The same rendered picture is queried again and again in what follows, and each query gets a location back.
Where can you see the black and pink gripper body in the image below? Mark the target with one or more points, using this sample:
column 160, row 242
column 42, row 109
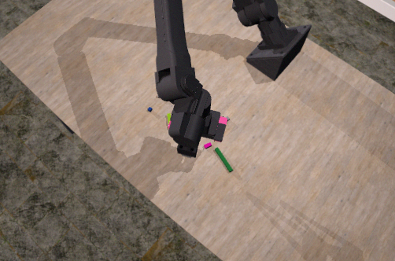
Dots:
column 216, row 130

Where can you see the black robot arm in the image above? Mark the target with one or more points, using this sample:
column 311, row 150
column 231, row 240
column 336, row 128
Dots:
column 191, row 102

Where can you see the small magenta block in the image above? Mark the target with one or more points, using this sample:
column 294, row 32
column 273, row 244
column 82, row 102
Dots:
column 208, row 145

